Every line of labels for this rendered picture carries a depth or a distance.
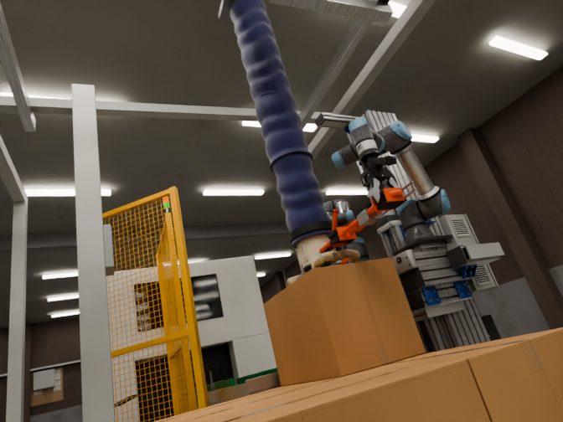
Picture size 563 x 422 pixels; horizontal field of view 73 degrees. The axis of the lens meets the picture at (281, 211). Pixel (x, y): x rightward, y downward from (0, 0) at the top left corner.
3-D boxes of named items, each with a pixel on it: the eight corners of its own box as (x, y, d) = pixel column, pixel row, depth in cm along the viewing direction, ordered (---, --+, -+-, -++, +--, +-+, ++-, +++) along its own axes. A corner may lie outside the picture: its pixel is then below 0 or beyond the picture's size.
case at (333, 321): (280, 386, 184) (262, 304, 199) (349, 367, 201) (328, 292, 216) (341, 377, 134) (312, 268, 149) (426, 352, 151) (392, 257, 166)
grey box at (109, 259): (106, 275, 263) (104, 235, 275) (115, 275, 266) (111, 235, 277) (105, 267, 247) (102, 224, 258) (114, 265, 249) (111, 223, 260)
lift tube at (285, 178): (285, 250, 194) (245, 90, 233) (322, 246, 203) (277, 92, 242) (302, 234, 176) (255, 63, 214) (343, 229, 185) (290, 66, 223)
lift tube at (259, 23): (263, 175, 211) (223, 14, 257) (302, 174, 221) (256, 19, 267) (278, 151, 191) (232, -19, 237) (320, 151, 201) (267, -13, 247)
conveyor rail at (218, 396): (184, 419, 371) (182, 397, 378) (189, 417, 373) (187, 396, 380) (251, 427, 179) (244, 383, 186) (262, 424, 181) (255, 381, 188)
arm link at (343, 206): (352, 208, 282) (357, 225, 234) (338, 213, 284) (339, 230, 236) (347, 193, 280) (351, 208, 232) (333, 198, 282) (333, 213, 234)
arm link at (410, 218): (408, 232, 211) (400, 209, 216) (431, 222, 204) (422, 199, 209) (400, 229, 202) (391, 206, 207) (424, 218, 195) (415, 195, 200)
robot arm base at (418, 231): (421, 247, 209) (415, 231, 213) (442, 237, 197) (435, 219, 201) (401, 249, 202) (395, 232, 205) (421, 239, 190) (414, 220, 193)
